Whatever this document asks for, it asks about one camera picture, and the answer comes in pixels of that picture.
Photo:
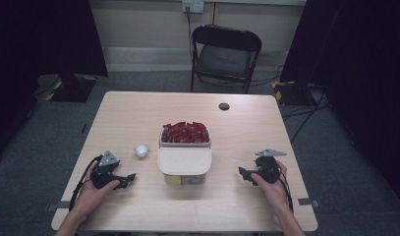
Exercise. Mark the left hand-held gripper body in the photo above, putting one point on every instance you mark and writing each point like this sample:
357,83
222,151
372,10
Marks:
102,178

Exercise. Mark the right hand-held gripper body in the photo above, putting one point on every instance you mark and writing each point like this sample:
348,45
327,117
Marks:
267,165

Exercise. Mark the small white round object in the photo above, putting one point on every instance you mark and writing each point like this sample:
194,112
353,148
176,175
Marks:
141,151

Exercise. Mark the clear plastic storage box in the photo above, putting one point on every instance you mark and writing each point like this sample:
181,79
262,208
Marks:
187,180

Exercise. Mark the person's left hand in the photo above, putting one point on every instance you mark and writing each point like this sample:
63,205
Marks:
89,198

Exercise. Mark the person's right hand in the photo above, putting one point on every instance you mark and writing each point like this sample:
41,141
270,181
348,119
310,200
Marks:
273,193

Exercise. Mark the grey tape strip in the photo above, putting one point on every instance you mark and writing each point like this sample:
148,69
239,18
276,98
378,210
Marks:
308,201
58,205

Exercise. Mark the small dark floor object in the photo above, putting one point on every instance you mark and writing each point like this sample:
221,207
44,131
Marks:
84,128

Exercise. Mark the pale box lid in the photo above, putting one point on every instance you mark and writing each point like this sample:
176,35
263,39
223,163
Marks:
184,161

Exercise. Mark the black stand base yellow tape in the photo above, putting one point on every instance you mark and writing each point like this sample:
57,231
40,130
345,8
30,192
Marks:
71,89
287,93

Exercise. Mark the black folding chair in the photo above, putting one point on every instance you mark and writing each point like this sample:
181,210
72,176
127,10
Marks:
224,60

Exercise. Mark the black curtain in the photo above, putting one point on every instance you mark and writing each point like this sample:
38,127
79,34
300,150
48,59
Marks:
40,49
358,65

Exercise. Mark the white wall socket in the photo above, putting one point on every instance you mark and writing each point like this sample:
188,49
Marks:
193,6

